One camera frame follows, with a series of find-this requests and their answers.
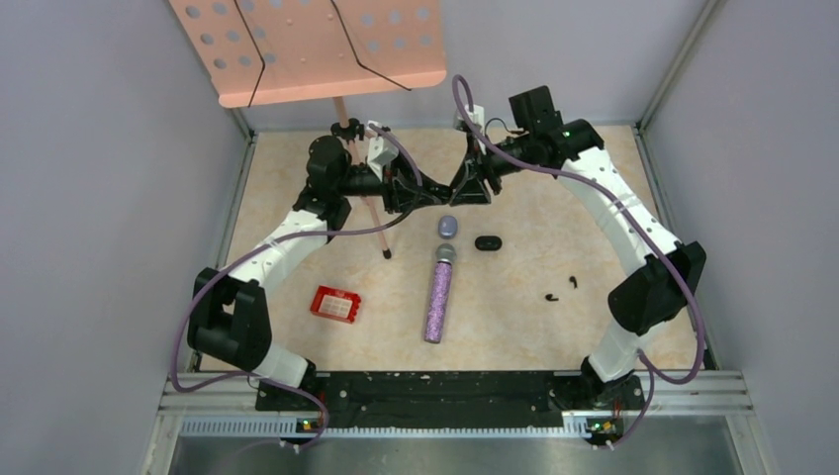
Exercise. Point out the pink music stand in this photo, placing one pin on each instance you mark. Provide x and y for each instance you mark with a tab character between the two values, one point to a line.
271	52

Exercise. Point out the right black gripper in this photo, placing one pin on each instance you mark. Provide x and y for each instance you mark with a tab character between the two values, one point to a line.
472	190

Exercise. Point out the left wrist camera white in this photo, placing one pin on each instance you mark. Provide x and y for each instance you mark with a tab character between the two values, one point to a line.
381	151

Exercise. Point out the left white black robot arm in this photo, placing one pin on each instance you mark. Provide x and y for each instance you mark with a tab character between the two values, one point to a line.
228	318

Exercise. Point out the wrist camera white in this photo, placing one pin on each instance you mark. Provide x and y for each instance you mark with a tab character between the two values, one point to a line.
471	121
381	151

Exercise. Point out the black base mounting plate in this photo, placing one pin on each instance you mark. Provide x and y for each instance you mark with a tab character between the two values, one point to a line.
452	399

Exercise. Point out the purple glitter microphone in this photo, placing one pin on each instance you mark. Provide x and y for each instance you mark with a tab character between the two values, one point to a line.
445	256

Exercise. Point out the purple earbud charging case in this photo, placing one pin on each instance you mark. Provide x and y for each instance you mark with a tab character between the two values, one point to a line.
447	227

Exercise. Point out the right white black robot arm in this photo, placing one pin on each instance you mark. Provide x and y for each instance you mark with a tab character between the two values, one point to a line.
662	272

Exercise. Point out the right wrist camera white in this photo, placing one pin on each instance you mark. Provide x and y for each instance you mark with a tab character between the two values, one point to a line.
471	121

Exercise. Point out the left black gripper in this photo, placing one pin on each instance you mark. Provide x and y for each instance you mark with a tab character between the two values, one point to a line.
405	188

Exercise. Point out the red plastic box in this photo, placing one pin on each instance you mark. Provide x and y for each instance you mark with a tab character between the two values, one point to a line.
335	304

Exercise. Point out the black earbud case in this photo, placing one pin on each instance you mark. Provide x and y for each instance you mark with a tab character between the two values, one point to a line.
488	243

